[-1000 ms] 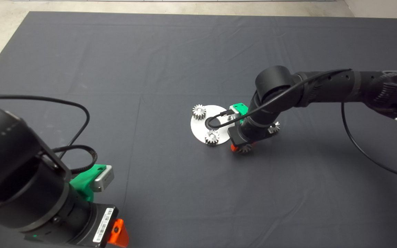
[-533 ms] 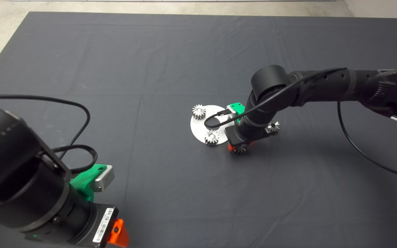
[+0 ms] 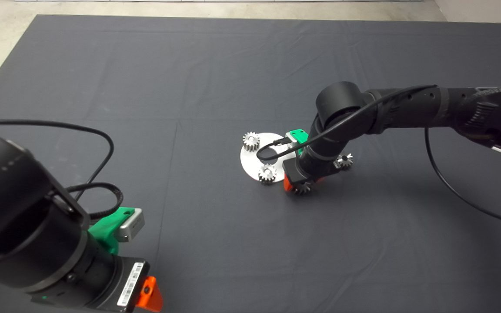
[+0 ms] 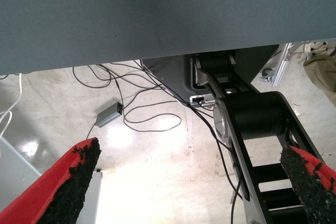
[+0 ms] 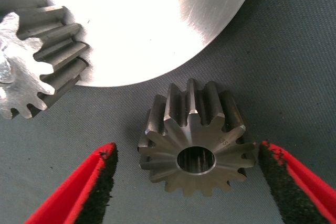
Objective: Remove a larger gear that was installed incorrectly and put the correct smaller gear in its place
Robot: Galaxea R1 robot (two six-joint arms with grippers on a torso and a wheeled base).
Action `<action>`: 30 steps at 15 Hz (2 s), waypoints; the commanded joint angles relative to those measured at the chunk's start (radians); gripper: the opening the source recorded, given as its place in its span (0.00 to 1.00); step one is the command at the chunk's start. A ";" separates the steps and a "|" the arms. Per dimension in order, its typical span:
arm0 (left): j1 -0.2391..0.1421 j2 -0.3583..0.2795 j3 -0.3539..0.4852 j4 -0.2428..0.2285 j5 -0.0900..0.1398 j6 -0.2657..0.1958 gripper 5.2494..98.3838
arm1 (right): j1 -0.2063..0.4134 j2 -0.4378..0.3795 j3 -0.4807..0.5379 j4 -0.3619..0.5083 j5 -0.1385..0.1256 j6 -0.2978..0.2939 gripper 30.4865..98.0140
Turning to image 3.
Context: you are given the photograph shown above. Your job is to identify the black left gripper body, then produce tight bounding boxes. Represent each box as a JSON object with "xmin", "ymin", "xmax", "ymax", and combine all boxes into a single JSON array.
[{"xmin": 81, "ymin": 256, "xmax": 150, "ymax": 313}]

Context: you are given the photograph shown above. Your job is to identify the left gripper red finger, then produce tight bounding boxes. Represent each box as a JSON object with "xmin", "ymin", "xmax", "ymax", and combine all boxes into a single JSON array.
[{"xmin": 137, "ymin": 276, "xmax": 164, "ymax": 313}]

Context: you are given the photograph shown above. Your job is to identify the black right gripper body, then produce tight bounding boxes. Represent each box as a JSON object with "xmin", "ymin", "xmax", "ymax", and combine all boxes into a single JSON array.
[{"xmin": 282, "ymin": 157, "xmax": 336, "ymax": 184}]

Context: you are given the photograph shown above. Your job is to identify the large steel gear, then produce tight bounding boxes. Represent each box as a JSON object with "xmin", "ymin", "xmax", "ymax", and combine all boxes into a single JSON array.
[{"xmin": 292, "ymin": 180, "xmax": 313, "ymax": 195}]

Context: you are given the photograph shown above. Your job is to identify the small steel gear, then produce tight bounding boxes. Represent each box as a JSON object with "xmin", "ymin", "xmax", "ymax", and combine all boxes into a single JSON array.
[
  {"xmin": 257, "ymin": 164, "xmax": 277, "ymax": 186},
  {"xmin": 243, "ymin": 132, "xmax": 261, "ymax": 152},
  {"xmin": 334, "ymin": 153, "xmax": 354, "ymax": 170}
]

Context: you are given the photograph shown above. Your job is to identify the round metal plate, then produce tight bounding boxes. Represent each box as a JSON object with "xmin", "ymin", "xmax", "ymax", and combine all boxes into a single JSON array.
[{"xmin": 240, "ymin": 133, "xmax": 297, "ymax": 184}]

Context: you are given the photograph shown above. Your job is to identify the dark grey table cloth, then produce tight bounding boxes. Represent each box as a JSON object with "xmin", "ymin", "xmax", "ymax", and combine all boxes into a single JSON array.
[{"xmin": 0, "ymin": 14, "xmax": 501, "ymax": 313}]

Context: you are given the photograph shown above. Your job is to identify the green right camera mount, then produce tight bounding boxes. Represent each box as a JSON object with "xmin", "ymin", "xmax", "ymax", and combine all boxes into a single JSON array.
[{"xmin": 287, "ymin": 130, "xmax": 310, "ymax": 155}]

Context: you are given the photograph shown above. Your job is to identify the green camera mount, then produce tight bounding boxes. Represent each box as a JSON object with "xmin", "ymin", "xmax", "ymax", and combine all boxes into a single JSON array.
[
  {"xmin": 89, "ymin": 207, "xmax": 136, "ymax": 255},
  {"xmin": 287, "ymin": 130, "xmax": 310, "ymax": 155}
]

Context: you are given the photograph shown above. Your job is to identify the green left camera mount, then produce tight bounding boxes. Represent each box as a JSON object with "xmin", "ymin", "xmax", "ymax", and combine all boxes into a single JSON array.
[{"xmin": 89, "ymin": 207, "xmax": 136, "ymax": 255}]

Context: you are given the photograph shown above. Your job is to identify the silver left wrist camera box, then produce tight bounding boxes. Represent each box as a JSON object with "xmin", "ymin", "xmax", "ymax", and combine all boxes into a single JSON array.
[{"xmin": 117, "ymin": 209, "xmax": 145, "ymax": 243}]

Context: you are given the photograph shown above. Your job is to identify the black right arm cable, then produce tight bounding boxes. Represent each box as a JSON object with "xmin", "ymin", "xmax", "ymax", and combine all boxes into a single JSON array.
[{"xmin": 256, "ymin": 85, "xmax": 501, "ymax": 228}]

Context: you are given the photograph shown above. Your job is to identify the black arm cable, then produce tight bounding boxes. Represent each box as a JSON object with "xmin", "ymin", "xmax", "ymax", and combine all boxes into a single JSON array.
[
  {"xmin": 256, "ymin": 85, "xmax": 501, "ymax": 228},
  {"xmin": 0, "ymin": 120, "xmax": 124, "ymax": 220}
]

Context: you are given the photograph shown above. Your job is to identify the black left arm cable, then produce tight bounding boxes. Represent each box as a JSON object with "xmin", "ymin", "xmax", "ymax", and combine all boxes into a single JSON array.
[{"xmin": 0, "ymin": 120, "xmax": 124, "ymax": 220}]

